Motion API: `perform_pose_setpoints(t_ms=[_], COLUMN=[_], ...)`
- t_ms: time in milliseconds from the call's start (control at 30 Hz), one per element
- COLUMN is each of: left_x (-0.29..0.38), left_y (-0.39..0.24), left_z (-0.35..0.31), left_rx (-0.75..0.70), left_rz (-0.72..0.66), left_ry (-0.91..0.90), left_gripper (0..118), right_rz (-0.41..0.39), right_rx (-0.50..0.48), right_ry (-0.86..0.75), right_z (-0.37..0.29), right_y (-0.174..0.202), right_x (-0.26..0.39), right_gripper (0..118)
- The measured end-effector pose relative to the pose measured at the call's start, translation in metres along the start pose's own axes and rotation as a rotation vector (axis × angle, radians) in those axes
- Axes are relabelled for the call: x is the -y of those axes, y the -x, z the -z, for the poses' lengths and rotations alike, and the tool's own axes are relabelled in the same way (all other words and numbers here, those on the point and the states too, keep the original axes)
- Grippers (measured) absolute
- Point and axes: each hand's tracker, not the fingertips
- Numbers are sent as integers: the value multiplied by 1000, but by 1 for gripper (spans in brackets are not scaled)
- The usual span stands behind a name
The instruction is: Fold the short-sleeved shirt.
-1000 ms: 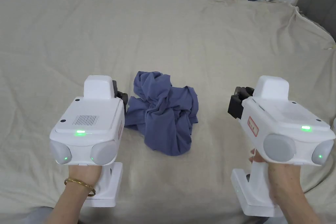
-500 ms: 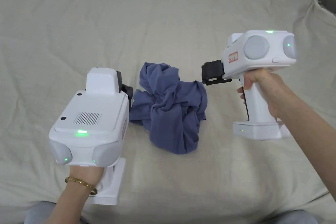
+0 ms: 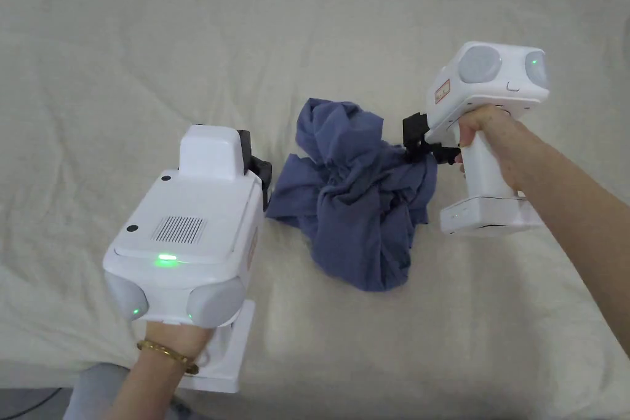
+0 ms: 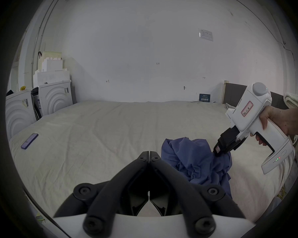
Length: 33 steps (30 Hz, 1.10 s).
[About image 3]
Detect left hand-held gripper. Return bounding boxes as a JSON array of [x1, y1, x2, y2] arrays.
[[102, 124, 274, 394]]

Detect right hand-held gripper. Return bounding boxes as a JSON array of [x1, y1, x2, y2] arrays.
[[402, 41, 550, 236]]

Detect dark blue shirt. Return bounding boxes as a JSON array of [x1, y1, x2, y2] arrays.
[[265, 97, 439, 293]]

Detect person's right forearm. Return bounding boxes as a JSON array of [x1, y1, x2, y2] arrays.
[[501, 122, 630, 358]]

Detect person's left forearm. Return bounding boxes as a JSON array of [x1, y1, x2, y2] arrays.
[[110, 338, 200, 420]]

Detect person's right hand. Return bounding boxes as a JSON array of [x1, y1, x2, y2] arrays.
[[455, 105, 532, 194]]

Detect person's left hand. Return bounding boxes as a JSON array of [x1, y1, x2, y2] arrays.
[[140, 320, 218, 366]]

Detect bed with beige sheet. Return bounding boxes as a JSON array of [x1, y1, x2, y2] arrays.
[[0, 0, 630, 420]]

